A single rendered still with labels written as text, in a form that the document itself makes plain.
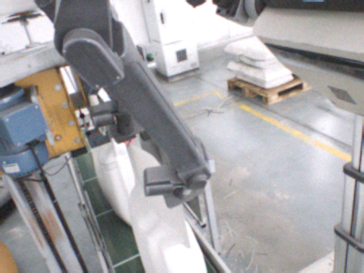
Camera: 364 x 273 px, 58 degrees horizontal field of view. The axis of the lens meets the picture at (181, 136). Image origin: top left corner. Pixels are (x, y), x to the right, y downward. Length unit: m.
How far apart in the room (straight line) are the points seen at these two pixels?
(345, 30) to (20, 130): 0.80
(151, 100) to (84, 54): 0.14
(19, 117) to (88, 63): 0.63
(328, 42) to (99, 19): 0.49
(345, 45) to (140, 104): 0.41
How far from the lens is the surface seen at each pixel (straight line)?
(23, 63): 1.02
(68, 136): 1.27
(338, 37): 0.71
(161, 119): 0.48
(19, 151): 1.07
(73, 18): 0.34
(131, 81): 0.41
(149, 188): 0.69
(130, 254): 1.70
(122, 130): 1.10
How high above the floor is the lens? 1.57
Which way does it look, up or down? 27 degrees down
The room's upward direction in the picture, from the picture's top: 11 degrees counter-clockwise
